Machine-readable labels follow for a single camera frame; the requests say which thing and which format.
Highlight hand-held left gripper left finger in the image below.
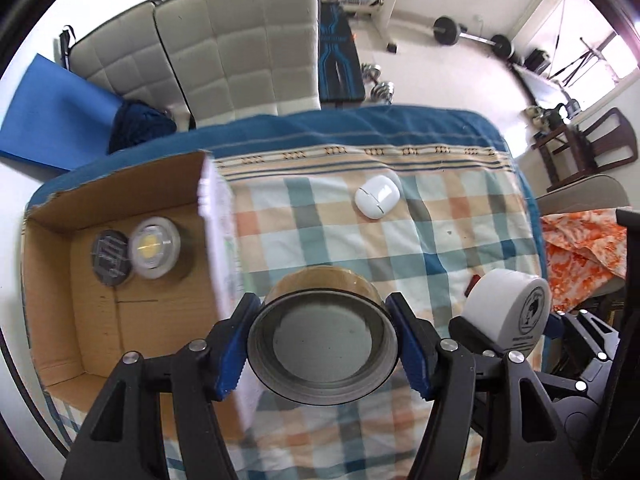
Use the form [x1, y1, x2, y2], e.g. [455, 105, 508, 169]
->
[60, 293, 262, 480]

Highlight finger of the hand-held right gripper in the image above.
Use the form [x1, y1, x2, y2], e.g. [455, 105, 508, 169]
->
[544, 310, 622, 392]
[448, 315, 507, 361]

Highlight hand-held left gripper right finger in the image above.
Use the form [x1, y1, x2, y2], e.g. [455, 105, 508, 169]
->
[386, 293, 587, 480]

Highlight white cylindrical container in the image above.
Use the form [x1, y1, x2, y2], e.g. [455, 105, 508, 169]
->
[462, 268, 553, 357]

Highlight brown packing tape roll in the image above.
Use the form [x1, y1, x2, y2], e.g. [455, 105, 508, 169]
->
[247, 268, 401, 406]

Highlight cardboard box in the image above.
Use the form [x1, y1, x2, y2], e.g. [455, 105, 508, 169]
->
[22, 150, 261, 433]

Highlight orange patterned cloth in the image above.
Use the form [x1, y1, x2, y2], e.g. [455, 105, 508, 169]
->
[540, 212, 629, 314]

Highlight checked tablecloth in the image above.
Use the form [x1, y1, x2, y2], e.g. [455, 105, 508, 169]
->
[25, 105, 549, 480]

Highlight white round container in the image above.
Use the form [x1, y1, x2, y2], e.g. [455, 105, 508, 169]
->
[130, 216, 182, 281]

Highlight grey cushion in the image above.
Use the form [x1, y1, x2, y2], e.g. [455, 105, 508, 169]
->
[535, 174, 632, 217]

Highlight black round lid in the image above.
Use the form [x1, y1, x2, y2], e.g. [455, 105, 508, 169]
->
[90, 230, 135, 288]

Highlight white earbud case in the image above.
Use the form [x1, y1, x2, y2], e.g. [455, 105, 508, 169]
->
[354, 174, 402, 220]

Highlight dark wooden chair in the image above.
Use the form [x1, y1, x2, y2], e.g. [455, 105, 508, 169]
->
[530, 107, 640, 192]

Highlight dark blue knitted cloth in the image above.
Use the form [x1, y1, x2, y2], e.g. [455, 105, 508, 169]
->
[107, 98, 177, 155]

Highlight black and blue weight bench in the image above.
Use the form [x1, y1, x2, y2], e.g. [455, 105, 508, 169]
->
[318, 2, 365, 106]

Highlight blue exercise mat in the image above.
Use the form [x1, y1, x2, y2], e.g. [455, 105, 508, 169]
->
[0, 54, 127, 171]

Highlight white padded chair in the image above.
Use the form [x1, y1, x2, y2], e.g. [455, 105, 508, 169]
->
[153, 0, 321, 129]
[67, 0, 195, 132]

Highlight black barbell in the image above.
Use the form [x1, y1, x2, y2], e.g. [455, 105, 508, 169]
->
[432, 16, 516, 61]

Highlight white weight rack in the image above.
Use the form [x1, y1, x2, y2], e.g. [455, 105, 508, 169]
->
[336, 0, 450, 54]

